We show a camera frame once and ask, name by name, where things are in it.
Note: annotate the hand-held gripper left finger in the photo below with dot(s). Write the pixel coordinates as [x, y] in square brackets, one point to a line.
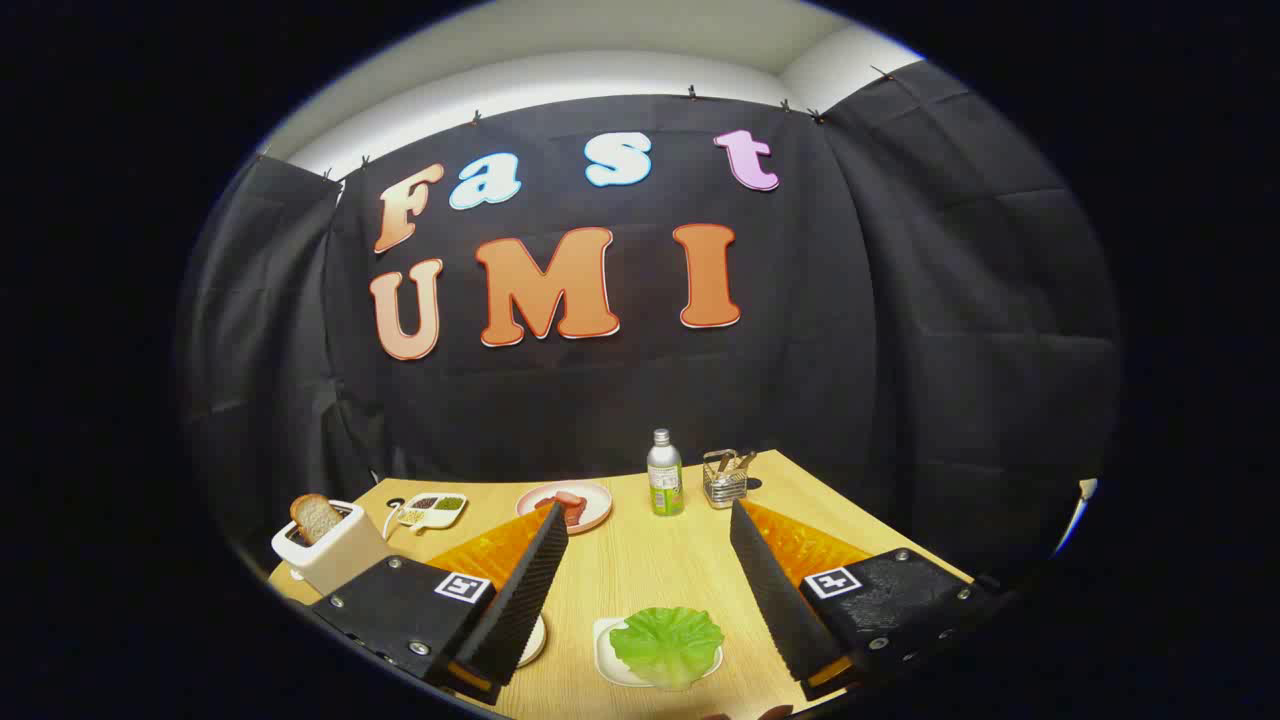
[525, 600]

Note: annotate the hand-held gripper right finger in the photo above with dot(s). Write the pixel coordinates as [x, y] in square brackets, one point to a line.
[775, 600]

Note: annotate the green lettuce leaf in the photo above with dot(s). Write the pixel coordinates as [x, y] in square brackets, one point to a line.
[665, 645]

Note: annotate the toasted bread slice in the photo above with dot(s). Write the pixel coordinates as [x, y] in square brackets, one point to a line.
[316, 518]

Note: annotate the round white plate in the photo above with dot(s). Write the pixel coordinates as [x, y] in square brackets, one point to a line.
[535, 640]

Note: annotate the white rounded square plate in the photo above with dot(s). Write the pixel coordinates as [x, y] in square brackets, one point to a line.
[603, 650]

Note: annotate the brown meat piece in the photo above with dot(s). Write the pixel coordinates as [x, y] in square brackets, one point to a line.
[573, 514]

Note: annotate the red sausage piece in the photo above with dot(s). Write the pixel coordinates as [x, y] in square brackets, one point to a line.
[568, 497]

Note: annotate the pink plate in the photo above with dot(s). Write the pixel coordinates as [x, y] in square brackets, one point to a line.
[600, 500]

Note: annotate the white divided dish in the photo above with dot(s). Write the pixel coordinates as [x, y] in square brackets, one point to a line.
[432, 512]

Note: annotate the green label metal bottle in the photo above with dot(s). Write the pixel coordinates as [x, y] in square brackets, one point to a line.
[665, 485]

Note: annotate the white toaster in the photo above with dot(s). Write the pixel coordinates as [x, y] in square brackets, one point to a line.
[345, 555]

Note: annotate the black backdrop cloth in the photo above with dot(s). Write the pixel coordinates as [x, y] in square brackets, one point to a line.
[600, 400]

